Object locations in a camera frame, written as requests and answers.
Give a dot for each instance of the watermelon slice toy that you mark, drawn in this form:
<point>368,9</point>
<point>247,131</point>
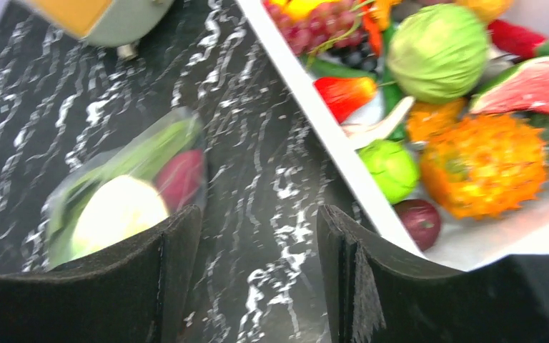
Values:
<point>523,87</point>

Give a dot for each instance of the orange marigold flower toy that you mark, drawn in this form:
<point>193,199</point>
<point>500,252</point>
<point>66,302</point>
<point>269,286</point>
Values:
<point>484,166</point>

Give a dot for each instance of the green lime toy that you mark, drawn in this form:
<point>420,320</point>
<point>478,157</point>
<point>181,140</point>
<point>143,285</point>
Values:
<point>392,167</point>

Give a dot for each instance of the red chili pepper toy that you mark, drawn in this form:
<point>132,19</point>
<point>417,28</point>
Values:
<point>518,40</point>

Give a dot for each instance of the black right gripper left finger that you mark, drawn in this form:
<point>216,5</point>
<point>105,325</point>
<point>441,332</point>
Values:
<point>132,291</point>

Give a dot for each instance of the dark purple plum toy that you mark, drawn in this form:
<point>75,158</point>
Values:
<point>421,221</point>

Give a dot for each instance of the clear zip bag orange zipper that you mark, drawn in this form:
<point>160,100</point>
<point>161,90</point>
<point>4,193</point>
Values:
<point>123,189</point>

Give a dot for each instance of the round green cabbage toy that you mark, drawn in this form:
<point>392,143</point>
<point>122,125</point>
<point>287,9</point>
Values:
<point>439,53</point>

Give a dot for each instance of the grape bunch toy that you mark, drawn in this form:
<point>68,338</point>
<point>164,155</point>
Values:
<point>336,28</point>

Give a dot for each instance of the napa cabbage toy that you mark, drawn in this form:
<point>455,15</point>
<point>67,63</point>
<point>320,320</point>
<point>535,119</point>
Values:
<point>119,209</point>

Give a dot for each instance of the white plastic bin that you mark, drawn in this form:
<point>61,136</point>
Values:
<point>463,245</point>

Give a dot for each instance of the purple beet toy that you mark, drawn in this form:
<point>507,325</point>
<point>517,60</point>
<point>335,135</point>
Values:
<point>180,178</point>

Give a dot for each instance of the orange fruit toy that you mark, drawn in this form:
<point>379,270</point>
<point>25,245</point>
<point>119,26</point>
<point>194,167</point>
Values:
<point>487,10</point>

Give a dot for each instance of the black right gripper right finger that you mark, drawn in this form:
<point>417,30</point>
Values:
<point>378,292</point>

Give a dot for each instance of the green leaf toy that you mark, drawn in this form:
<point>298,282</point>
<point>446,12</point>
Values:
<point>151,151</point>

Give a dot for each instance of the cream round drum appliance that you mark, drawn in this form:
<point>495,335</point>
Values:
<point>118,24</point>

